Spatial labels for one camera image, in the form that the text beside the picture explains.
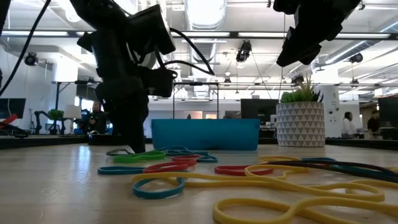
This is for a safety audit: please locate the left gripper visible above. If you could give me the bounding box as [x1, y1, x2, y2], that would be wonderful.
[76, 27, 178, 153]

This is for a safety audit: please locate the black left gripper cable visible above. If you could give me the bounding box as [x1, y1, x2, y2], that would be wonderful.
[155, 27, 216, 77]

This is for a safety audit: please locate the red angled bar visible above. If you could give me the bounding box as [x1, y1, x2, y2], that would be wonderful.
[0, 113, 19, 127]

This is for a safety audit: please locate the white table lamp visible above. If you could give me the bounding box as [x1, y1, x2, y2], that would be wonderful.
[63, 105, 83, 120]

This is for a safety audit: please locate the overhead light bar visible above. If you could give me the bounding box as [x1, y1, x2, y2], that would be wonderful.
[0, 29, 398, 40]

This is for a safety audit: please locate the black aluminium table frame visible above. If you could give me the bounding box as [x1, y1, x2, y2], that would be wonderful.
[0, 134, 398, 151]

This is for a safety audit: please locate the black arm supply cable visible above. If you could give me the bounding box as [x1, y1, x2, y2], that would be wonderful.
[0, 0, 54, 96]

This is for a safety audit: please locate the small background potted plant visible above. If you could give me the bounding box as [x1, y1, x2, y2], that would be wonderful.
[47, 108, 65, 135]

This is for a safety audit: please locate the thin hanging cord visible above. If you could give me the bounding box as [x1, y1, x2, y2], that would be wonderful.
[280, 0, 286, 100]

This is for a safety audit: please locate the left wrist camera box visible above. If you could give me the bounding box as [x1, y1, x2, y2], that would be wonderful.
[126, 4, 177, 57]

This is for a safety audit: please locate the blue plastic bin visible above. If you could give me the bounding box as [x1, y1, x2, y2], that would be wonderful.
[151, 118, 261, 151]

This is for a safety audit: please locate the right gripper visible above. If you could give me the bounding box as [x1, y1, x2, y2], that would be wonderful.
[273, 0, 361, 68]

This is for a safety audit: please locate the green rubber band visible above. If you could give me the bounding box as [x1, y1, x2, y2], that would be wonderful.
[112, 150, 167, 164]

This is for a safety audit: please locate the succulent in patterned white pot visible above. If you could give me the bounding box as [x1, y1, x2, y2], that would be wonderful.
[275, 73, 326, 147]

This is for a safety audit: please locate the person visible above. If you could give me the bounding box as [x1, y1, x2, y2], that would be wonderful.
[341, 111, 358, 138]
[366, 109, 381, 134]
[86, 101, 108, 134]

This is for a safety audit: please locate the large black monitor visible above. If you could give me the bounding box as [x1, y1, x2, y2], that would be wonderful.
[240, 98, 279, 126]

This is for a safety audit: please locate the black ceiling spotlight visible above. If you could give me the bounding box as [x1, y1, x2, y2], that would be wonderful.
[235, 40, 252, 68]
[348, 52, 364, 64]
[24, 52, 39, 67]

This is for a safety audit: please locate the red rubber band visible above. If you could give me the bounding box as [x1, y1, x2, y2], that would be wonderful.
[142, 159, 197, 174]
[172, 154, 201, 162]
[214, 165, 275, 177]

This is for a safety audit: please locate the thin black rubber band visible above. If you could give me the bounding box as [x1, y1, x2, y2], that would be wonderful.
[266, 159, 398, 177]

